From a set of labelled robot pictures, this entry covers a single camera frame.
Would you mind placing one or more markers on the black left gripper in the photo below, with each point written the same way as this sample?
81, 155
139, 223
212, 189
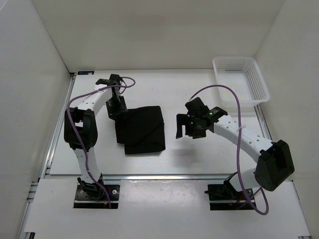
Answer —
121, 109

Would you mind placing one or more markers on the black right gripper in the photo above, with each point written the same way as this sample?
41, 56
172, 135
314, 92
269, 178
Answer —
183, 119

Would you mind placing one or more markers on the black shorts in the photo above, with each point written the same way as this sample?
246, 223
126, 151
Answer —
141, 130

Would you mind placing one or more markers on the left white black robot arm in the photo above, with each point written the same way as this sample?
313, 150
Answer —
80, 132

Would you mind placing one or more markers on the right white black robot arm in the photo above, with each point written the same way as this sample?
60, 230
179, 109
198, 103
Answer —
274, 163

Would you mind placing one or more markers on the small dark corner label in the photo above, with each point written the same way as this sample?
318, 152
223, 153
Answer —
85, 72

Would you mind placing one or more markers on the white perforated plastic basket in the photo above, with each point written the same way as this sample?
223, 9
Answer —
243, 76

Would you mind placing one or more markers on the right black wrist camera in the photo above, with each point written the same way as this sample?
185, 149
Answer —
196, 108

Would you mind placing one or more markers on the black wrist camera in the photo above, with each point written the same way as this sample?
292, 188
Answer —
196, 108
114, 79

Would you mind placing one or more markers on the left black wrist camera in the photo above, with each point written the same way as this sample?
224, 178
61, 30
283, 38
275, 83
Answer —
114, 79

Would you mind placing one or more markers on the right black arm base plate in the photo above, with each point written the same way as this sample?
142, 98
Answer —
222, 200

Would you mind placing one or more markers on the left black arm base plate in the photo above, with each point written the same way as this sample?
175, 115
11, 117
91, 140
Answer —
95, 198

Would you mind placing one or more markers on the silver aluminium table rail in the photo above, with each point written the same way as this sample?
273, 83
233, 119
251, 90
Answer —
184, 158

